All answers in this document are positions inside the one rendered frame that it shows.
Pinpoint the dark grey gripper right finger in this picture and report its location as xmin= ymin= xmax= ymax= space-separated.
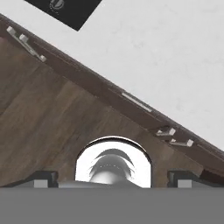
xmin=166 ymin=170 xmax=224 ymax=189

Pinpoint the dark wood cupboard run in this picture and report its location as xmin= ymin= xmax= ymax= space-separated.
xmin=0 ymin=12 xmax=224 ymax=179

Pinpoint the long silver cupboard handle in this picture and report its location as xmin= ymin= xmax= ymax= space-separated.
xmin=5 ymin=25 xmax=47 ymax=63

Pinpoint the black hob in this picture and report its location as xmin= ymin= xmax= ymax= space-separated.
xmin=22 ymin=0 xmax=103 ymax=32

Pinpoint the short silver cupboard handle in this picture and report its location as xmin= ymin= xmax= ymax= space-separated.
xmin=169 ymin=137 xmax=195 ymax=148
xmin=155 ymin=126 xmax=177 ymax=137

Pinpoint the white and black round object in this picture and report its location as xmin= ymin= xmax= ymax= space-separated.
xmin=74 ymin=135 xmax=153 ymax=189

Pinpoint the flat silver drawer handle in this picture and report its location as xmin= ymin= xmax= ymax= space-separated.
xmin=120 ymin=92 xmax=153 ymax=114

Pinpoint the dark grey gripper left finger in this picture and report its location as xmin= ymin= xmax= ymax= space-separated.
xmin=2 ymin=170 xmax=60 ymax=189

